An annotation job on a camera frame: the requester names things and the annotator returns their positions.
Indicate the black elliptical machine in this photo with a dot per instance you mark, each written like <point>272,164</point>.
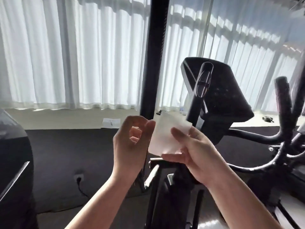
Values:
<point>219,93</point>

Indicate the white wet wipe sheet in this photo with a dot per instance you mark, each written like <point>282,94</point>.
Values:
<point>162,136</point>

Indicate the person's right forearm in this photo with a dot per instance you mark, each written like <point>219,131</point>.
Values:
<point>243,207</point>

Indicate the white wall socket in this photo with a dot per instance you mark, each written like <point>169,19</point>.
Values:
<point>78,178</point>

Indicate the glossy black treadmill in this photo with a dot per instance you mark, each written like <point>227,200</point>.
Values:
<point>14,164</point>

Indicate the small dark object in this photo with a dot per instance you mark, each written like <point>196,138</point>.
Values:
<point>268,119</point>

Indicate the white flat paper sheet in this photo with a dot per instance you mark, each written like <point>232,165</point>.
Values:
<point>111,123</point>

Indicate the person's right hand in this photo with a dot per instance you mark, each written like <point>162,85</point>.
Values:
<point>200,157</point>

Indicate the person's left hand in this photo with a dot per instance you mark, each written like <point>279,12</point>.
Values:
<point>131,150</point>

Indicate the white curtain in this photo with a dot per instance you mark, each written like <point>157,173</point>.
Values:
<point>71,45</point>

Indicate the person's left forearm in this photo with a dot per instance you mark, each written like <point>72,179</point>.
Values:
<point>102,207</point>

